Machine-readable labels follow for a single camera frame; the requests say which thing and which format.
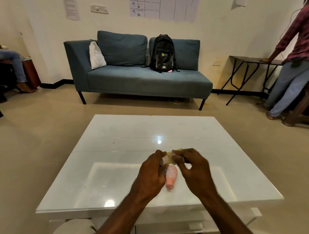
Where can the teal fabric sofa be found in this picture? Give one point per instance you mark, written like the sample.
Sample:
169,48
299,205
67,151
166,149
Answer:
144,79

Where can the white wall chart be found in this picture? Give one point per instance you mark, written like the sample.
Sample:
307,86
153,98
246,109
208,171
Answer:
169,9

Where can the person's right forearm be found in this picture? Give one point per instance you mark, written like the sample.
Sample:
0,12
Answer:
224,217

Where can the white glossy table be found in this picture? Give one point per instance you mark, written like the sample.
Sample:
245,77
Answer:
144,130

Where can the curled white paper sheet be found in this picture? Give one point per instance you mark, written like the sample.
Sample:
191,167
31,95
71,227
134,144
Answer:
240,3

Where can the round flat object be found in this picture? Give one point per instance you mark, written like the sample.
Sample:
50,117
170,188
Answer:
176,101

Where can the person's left hand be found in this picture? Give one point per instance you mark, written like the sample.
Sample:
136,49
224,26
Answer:
150,178

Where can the person's beige trouser knee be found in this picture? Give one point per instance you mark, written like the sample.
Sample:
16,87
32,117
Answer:
74,227

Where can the black backpack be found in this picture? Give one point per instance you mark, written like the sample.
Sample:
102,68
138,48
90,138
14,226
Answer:
163,53

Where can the person's right hand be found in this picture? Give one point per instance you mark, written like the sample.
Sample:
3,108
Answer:
200,178

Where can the person's left forearm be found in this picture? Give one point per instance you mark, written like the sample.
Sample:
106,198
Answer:
125,217

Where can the dark red cabinet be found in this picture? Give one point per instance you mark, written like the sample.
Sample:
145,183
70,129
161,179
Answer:
32,74

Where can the white printed notice sheet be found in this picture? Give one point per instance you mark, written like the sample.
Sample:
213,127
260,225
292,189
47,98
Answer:
71,9

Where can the cream wall socket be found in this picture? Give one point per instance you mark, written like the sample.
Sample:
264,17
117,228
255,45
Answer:
217,63

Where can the yellow bottle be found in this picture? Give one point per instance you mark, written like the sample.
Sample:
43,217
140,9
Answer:
165,160

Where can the white wall switch plate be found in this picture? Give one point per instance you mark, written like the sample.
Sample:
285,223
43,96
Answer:
99,9

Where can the pink bottle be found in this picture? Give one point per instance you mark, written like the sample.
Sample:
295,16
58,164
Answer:
171,178

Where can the black folding table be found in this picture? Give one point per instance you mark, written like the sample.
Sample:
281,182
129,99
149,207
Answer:
243,59

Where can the brown plastic stool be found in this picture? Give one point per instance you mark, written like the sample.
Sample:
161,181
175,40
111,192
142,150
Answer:
299,108

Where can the white pillow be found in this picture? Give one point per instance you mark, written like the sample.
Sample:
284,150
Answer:
96,56

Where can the black seat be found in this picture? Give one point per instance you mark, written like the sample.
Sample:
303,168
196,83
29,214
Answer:
6,79

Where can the teal sofa back cushion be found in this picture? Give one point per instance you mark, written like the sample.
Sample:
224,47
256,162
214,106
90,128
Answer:
120,50
186,55

